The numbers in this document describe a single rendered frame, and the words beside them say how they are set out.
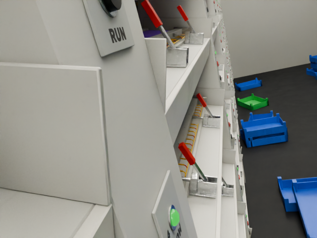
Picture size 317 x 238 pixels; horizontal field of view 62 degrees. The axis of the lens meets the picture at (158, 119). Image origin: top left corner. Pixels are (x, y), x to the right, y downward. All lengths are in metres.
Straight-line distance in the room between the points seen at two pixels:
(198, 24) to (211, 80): 0.16
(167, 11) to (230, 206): 0.54
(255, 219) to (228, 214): 0.83
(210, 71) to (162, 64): 0.62
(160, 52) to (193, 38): 0.44
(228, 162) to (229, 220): 0.26
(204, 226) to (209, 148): 0.22
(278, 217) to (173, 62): 1.28
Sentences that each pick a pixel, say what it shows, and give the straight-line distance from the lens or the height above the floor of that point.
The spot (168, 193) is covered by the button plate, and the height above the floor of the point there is 0.92.
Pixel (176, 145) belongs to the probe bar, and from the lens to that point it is 0.51.
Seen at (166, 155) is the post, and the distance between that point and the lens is 0.17.
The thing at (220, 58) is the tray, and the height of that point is 0.79.
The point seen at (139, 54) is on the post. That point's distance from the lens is 0.16.
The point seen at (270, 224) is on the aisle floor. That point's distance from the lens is 1.50.
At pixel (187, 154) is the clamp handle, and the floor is 0.83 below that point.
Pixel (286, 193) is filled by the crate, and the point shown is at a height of 0.00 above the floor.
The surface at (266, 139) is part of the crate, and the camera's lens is 2.18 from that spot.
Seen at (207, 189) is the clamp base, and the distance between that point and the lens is 0.42.
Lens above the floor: 1.01
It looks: 18 degrees down
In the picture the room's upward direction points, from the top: 15 degrees counter-clockwise
